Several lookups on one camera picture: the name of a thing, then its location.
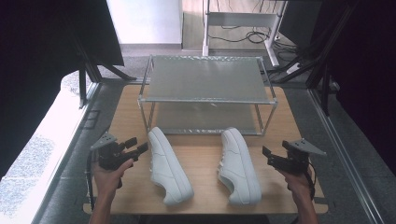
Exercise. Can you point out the person's right hand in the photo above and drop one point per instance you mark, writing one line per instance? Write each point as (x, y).
(300, 186)

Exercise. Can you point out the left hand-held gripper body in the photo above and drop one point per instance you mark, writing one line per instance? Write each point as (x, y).
(107, 155)

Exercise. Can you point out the metal two-tier shoe rack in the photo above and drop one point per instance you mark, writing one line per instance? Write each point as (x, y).
(205, 79)

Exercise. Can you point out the black metal stand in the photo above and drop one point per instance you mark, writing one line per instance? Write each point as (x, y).
(90, 70)
(323, 62)

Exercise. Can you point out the white sneaker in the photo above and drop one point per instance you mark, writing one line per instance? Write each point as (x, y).
(168, 168)
(238, 165)

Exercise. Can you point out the aluminium floor rail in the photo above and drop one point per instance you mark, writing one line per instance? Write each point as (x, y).
(345, 155)

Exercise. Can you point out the person's left hand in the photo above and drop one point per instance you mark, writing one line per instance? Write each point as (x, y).
(107, 180)

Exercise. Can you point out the dark curtain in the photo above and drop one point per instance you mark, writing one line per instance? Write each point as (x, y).
(34, 62)
(367, 77)

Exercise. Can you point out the black panel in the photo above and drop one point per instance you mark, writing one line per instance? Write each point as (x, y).
(299, 21)

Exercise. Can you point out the white power strip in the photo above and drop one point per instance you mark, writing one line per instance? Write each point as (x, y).
(293, 68)

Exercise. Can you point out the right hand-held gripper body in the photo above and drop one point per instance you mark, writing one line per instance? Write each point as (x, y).
(294, 161)

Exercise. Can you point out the white desk frame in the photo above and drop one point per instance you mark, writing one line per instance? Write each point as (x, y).
(241, 19)

